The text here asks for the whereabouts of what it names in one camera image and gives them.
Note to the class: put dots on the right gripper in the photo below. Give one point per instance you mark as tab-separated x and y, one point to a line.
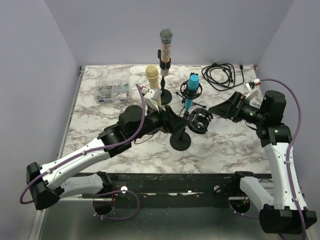
231	108

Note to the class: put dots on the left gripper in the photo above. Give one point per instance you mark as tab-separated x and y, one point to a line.
171	122

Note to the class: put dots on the black shock mount round-base stand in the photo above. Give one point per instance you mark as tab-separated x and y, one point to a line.
198	123

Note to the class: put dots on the black tripod shock mount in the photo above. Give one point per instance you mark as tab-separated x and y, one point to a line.
182	91

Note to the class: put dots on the blue microphone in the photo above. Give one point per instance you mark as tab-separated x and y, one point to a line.
191	90

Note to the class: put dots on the yellow microphone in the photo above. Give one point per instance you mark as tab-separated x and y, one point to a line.
152	75

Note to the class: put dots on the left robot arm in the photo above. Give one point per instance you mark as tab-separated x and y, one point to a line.
50	182

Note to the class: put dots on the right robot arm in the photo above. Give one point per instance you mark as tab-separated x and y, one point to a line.
284	212

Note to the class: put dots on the black tall mic stand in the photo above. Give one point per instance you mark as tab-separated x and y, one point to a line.
165	96

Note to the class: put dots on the glitter microphone silver head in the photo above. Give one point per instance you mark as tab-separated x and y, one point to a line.
166	36

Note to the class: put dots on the clear plastic parts box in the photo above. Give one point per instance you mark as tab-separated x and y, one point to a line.
112	87

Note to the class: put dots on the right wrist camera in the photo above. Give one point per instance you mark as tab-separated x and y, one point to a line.
253	87

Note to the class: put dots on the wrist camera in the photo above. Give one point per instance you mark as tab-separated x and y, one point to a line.
151	97
253	87

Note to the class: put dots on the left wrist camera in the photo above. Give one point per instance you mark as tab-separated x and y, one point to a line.
151	97

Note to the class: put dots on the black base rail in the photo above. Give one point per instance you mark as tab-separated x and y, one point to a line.
170	190

